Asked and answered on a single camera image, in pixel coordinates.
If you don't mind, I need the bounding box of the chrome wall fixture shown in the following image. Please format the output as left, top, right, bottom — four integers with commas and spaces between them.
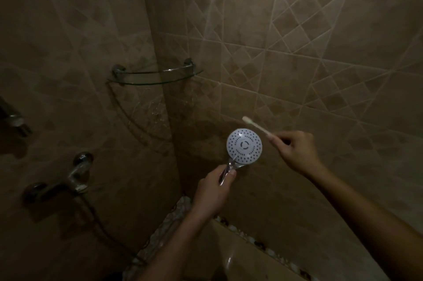
0, 96, 33, 137

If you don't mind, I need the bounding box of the dark shower hose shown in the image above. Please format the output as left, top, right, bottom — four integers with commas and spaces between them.
78, 192, 147, 265

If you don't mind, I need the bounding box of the beige bathtub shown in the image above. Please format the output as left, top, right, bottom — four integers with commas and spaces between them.
123, 196, 319, 281

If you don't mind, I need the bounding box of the chrome shower mixer tap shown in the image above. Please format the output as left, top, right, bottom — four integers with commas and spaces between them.
22, 151, 94, 205

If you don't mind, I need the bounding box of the person's left hand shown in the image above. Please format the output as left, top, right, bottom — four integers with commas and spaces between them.
191, 164, 237, 221

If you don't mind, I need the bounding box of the person's left forearm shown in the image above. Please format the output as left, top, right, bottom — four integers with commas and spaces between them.
137, 206, 212, 281

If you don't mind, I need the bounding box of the person's right forearm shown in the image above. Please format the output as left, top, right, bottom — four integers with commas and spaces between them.
309, 165, 423, 281

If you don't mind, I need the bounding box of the glass corner shelf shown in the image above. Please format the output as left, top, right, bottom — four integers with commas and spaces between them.
106, 57, 204, 86

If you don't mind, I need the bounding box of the person's right hand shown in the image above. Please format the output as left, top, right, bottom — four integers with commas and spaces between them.
267, 131, 326, 179

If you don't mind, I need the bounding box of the chrome handheld shower head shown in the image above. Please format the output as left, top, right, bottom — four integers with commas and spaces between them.
218, 128, 263, 187

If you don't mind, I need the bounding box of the white toothbrush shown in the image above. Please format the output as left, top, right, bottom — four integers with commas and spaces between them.
242, 116, 275, 137

